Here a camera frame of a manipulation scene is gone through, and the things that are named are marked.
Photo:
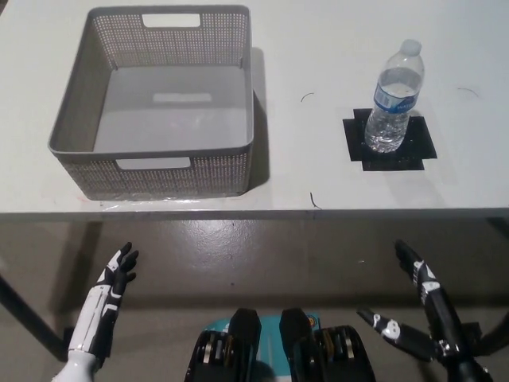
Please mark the black table leg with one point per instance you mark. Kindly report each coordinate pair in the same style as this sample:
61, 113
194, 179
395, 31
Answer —
28, 314

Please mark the black tape square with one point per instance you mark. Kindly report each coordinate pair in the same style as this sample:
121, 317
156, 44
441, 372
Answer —
417, 155

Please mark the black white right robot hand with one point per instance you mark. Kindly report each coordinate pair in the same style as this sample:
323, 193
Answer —
437, 314

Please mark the grey perforated plastic basket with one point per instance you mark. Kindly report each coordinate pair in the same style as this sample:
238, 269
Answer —
171, 103

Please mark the clear plastic water bottle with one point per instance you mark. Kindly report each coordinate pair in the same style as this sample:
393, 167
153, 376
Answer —
391, 111

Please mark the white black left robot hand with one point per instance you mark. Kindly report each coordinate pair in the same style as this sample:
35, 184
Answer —
99, 306

